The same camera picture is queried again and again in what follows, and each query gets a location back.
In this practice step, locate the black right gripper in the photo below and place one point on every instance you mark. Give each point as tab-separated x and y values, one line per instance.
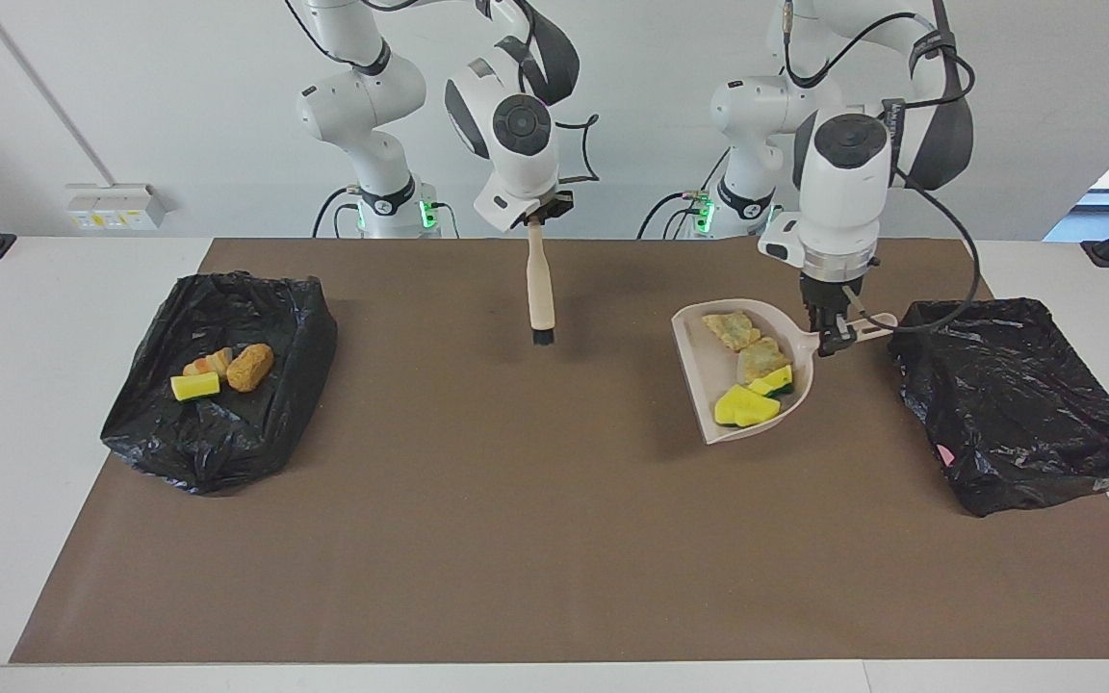
545	207

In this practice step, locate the brown fried nugget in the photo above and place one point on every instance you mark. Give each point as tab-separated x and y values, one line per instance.
249	368

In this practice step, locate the torn bread piece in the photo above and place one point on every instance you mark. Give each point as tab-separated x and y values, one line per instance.
763	359
732	330

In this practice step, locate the yellow sponge piece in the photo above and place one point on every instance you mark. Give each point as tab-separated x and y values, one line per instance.
195	387
772	381
745	408

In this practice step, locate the beige plastic dustpan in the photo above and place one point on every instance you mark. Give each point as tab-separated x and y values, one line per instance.
709	375

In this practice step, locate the beige hand brush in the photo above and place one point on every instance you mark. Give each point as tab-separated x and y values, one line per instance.
541	289

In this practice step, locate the black bag lined bin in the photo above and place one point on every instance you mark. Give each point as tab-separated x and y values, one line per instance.
1007	404
218	433

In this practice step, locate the brown table mat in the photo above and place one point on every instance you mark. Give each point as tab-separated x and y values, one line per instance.
554	597

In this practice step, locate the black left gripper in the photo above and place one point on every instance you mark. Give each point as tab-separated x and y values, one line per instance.
832	296

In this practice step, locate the white wall socket box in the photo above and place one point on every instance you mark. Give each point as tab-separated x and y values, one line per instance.
112	207

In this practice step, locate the bread piece with orange crust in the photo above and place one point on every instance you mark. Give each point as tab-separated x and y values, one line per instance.
211	362

